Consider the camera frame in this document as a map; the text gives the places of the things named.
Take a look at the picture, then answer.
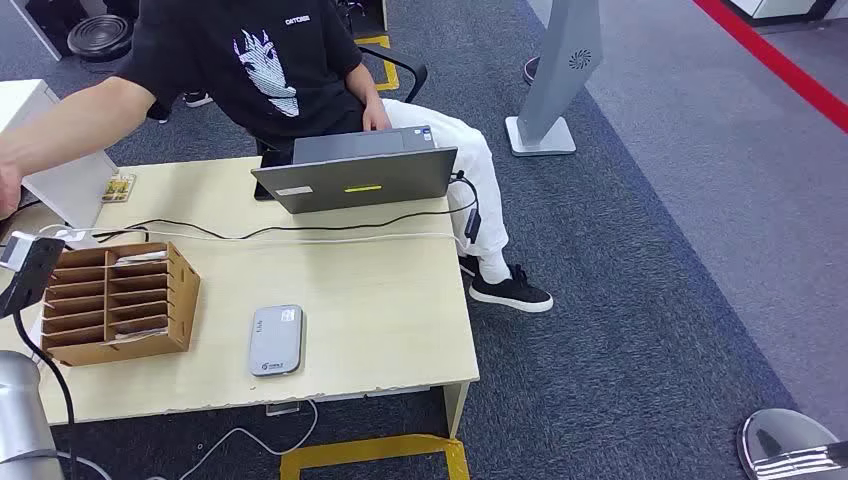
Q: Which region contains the person's right hand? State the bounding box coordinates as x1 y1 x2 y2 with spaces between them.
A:
0 160 25 221

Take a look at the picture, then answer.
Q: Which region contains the person's left hand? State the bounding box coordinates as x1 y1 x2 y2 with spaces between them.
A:
361 97 393 132

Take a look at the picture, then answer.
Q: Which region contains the yellow patterned card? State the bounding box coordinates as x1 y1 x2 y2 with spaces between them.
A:
101 173 138 204

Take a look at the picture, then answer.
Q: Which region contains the person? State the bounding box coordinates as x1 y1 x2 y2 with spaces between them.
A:
0 0 554 314

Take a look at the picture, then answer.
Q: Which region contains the white key card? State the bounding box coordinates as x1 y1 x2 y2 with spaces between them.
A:
115 249 170 265
109 327 168 343

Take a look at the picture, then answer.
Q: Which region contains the grey card reader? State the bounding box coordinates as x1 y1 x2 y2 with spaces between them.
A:
248 303 305 378

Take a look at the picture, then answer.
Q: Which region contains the yellow floor tape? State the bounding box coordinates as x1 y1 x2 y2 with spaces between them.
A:
354 34 401 93
280 433 472 480

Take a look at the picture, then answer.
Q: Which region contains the white raised counter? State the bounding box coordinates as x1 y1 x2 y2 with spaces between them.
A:
0 79 121 230

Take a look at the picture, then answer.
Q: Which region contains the black office chair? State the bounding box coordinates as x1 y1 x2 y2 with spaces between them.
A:
357 44 429 105

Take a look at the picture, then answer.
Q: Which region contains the grey laptop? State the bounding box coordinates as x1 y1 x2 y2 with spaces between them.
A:
250 125 460 215

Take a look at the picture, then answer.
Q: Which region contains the black phone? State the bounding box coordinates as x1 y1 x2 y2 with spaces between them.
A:
253 148 296 202

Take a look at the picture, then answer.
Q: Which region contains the black round ribbed disc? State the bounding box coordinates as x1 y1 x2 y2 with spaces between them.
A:
66 14 135 62

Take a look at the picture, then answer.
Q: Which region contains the light wood desk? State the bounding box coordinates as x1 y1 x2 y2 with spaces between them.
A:
0 156 481 440

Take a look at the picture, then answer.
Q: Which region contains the grey kiosk stand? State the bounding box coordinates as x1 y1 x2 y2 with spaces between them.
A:
504 0 604 158

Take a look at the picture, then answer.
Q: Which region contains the brown wooden slot organizer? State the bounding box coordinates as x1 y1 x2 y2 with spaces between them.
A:
40 241 202 368

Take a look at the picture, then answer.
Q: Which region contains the red floor tape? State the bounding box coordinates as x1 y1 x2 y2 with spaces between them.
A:
692 0 848 134

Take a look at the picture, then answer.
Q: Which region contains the white cabinet black base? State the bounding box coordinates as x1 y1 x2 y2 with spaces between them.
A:
725 0 839 28

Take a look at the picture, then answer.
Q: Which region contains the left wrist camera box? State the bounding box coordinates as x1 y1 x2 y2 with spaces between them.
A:
0 231 66 319

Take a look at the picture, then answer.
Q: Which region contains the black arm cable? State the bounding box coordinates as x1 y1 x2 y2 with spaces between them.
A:
13 309 114 480

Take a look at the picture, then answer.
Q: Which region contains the white floor cable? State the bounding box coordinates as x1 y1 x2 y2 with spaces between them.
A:
142 397 321 480

